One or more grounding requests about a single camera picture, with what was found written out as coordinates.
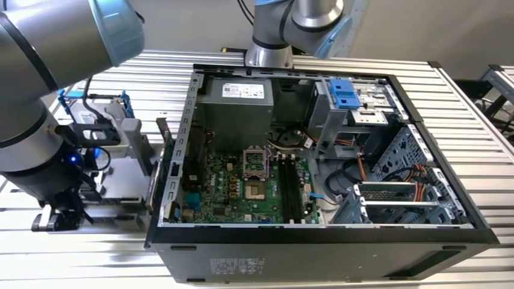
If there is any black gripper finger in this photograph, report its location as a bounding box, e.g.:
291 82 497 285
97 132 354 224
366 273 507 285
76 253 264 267
31 206 84 232

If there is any black RAM slot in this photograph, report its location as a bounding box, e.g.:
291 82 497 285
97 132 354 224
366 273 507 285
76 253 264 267
290 154 306 224
278 154 294 224

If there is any grey parts rack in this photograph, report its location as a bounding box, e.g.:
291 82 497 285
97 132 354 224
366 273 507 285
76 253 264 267
77 118 167 234

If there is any hard disk in blue carrier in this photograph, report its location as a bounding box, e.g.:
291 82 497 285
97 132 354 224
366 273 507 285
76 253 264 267
56 87 133 127

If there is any graphics card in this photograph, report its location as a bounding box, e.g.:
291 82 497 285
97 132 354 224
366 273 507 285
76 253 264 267
144 116 179 213

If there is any green motherboard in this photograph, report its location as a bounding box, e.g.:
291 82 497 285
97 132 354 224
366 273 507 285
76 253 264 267
179 147 323 225

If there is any CPU socket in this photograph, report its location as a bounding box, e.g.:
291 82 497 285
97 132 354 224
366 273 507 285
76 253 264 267
244 179 270 203

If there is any metal socket cover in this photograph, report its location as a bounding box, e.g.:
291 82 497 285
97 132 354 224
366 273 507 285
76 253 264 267
242 145 270 181

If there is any grey power supply unit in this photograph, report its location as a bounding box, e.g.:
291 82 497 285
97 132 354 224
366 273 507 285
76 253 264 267
195 76 275 153

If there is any black round fan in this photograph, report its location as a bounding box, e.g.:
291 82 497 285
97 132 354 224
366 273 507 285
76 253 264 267
270 126 312 150

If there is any black PC case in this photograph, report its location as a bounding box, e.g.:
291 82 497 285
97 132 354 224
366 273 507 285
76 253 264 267
143 63 501 284

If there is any blue drive latch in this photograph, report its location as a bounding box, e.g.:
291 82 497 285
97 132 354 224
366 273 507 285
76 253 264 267
326 78 359 110

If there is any grey disk bay cage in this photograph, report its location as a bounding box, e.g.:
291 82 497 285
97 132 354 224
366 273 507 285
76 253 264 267
331 167 470 226

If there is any black camera cable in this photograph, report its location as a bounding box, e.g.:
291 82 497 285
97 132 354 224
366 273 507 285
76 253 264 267
84 146 112 171
81 76 105 125

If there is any locking lever wire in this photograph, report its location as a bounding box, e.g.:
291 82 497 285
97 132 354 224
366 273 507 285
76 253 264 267
264 152 279 179

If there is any blue flat cable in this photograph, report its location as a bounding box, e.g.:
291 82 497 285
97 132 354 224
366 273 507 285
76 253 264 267
306 191 346 203

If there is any black looped cable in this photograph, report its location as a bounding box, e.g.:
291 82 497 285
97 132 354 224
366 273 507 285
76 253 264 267
323 168 360 207

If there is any orange wire bundle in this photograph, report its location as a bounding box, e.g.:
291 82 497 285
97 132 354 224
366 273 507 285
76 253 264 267
412 164 427 203
355 153 367 183

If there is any metal frame side table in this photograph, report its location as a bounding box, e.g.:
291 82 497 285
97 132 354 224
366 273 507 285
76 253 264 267
475 63 514 133

